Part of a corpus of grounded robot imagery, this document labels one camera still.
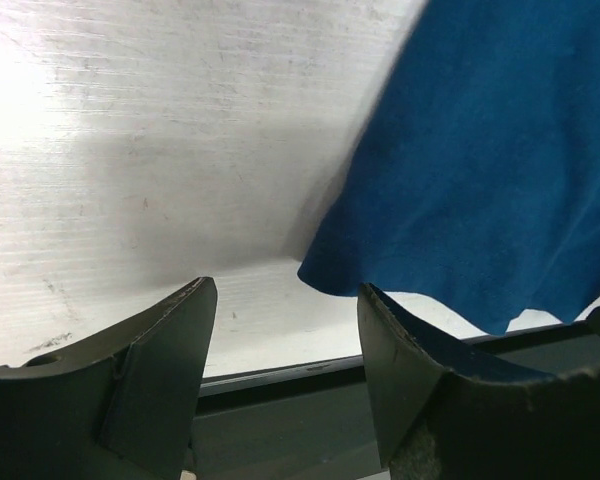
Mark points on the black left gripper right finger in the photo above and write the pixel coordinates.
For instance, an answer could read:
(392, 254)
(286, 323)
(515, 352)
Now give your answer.
(447, 409)

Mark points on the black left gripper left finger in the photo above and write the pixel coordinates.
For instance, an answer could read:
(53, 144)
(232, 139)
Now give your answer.
(118, 404)

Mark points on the blue t shirt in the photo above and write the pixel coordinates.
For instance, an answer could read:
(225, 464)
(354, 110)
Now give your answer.
(477, 179)

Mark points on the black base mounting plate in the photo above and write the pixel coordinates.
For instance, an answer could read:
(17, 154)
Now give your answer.
(315, 423)

